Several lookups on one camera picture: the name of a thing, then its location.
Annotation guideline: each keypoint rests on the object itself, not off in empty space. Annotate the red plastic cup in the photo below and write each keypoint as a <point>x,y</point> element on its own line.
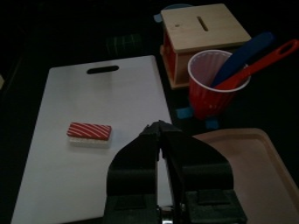
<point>208,100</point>

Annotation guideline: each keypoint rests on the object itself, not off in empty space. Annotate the red toy salmon slice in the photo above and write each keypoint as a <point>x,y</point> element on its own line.
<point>89,130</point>

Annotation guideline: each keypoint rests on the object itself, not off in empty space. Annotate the white toy rice block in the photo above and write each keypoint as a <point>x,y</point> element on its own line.
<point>88,143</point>

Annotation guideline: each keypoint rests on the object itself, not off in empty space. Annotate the pink tray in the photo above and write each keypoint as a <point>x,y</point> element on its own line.
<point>264,175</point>

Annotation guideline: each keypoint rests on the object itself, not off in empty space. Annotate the green block with white stripes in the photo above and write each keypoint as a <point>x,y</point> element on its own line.
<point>124,43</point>

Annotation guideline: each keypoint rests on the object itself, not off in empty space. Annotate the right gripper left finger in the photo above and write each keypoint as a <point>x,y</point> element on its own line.
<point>133,175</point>

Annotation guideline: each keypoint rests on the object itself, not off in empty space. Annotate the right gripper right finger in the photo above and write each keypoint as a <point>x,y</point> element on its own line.
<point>201,175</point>

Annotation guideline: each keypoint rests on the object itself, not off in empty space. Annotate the white cutting board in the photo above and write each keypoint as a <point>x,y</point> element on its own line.
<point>100,99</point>

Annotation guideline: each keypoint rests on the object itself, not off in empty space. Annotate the grey bowl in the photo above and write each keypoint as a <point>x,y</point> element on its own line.
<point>171,7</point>

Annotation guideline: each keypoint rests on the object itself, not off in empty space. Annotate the blue tape piece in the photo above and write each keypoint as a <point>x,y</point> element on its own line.
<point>184,112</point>

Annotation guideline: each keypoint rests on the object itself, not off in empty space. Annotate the wooden box with red drawer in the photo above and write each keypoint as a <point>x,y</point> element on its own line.
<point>201,29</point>

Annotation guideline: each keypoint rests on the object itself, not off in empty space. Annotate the red utensil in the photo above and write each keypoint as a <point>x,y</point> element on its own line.
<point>268,58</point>

